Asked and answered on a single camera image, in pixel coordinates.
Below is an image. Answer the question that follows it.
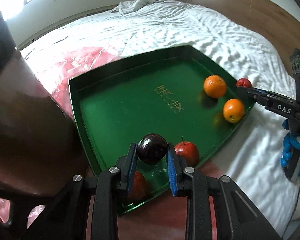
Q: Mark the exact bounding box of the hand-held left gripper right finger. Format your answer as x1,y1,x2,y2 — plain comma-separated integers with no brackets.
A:
166,142,282,240

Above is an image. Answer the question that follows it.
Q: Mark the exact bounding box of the red apple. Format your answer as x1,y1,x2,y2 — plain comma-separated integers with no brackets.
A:
236,78,252,89
174,141,200,167
130,171,147,202

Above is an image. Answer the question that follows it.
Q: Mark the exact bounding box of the orange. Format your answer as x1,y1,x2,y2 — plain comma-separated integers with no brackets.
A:
203,75,227,99
223,99,245,123

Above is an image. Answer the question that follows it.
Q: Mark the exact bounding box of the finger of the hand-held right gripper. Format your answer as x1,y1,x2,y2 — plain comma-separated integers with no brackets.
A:
251,87,295,103
236,87,272,110

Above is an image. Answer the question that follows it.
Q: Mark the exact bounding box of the wooden headboard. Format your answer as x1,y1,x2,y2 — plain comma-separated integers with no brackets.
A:
149,0,300,63

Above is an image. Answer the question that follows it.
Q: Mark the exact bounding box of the green tray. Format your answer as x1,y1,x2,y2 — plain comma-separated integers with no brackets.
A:
68,45,256,217

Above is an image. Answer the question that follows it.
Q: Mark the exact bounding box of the rumpled white quilt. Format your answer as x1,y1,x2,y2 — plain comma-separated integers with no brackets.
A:
111,0,170,14

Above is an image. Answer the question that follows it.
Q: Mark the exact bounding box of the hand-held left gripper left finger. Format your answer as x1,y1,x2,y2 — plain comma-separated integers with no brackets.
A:
21,142,138,240

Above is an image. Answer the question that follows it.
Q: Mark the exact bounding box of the person's right hand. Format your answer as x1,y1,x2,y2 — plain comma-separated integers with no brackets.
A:
279,119,300,180

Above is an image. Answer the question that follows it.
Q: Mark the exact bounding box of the dark plum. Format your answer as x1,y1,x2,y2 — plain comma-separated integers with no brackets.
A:
136,133,168,165

